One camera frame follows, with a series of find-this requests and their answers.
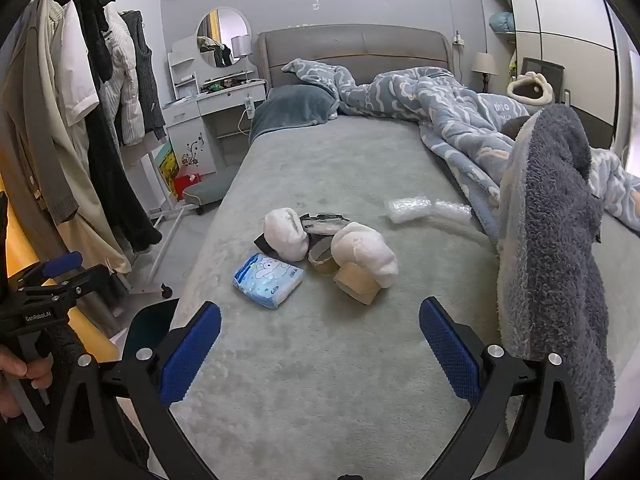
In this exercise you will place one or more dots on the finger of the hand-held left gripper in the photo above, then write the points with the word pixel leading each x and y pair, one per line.
pixel 62 264

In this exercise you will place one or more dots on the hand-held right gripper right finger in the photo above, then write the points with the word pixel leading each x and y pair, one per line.
pixel 450 355

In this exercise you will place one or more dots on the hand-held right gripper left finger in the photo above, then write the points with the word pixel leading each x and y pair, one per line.
pixel 192 355

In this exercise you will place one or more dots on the dark teal trash bin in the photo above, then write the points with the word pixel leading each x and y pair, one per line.
pixel 145 325

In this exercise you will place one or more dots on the blue tissue packet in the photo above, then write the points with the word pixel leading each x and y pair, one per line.
pixel 267 280

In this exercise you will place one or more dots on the thick cardboard roll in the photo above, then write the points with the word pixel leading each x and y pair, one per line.
pixel 356 287

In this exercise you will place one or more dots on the clear bubble wrap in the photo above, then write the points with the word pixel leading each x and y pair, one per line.
pixel 452 210
pixel 407 208

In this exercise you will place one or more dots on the small white tissue wad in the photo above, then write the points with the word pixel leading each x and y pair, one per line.
pixel 286 234

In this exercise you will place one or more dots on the brown tape roll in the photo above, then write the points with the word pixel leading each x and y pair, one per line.
pixel 320 263

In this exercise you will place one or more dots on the black patterned wrapper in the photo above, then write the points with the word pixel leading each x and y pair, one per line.
pixel 325 225

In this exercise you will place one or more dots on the person's left forearm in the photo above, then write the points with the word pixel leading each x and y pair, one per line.
pixel 30 452

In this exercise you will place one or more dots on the person's left hand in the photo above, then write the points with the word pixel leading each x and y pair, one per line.
pixel 37 374

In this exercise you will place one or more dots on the black fleece garment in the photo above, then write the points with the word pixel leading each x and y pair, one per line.
pixel 115 170

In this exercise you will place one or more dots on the white clothes rack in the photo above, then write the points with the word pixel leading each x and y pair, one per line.
pixel 160 205

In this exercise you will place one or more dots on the bed with grey sheet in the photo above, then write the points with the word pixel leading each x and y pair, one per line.
pixel 325 360

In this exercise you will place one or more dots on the brown grey cardigan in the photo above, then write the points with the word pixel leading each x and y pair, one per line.
pixel 30 135

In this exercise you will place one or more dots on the grey fleece garment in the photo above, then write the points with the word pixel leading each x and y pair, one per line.
pixel 550 260

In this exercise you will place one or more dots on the yellow picture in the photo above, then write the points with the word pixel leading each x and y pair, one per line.
pixel 167 162

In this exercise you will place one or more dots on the red box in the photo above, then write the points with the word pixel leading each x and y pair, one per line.
pixel 187 183

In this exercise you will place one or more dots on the grey cushioned stool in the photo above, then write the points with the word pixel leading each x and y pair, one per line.
pixel 207 191

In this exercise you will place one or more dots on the white puffer jacket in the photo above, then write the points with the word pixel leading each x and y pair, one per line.
pixel 122 90

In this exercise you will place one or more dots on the white shirt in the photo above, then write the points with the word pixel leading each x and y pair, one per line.
pixel 75 75

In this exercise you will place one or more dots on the dark grey knit vest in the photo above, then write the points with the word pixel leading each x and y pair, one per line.
pixel 145 75

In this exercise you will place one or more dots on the white dressing table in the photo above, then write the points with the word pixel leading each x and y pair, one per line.
pixel 210 115

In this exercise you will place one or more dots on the white power strip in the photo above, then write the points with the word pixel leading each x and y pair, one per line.
pixel 248 105

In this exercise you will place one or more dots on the blue patterned blanket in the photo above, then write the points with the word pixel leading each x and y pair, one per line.
pixel 440 110

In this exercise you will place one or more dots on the teal pillow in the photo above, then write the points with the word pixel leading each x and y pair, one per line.
pixel 292 110

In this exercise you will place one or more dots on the round mirror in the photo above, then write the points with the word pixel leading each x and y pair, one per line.
pixel 223 36

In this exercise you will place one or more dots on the silver table lamp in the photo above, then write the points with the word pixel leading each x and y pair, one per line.
pixel 241 46

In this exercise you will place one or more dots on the bedside lamp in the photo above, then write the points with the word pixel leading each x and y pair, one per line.
pixel 484 66

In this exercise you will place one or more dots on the yellow green toy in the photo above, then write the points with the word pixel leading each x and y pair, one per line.
pixel 511 66

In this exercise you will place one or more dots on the grey padded headboard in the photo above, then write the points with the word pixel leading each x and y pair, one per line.
pixel 350 50

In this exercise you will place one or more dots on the light blue bag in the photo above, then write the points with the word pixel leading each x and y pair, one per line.
pixel 502 22

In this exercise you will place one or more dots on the white wardrobe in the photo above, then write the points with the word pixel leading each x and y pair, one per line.
pixel 555 25

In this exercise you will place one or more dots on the wall socket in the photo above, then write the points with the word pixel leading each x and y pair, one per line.
pixel 457 39

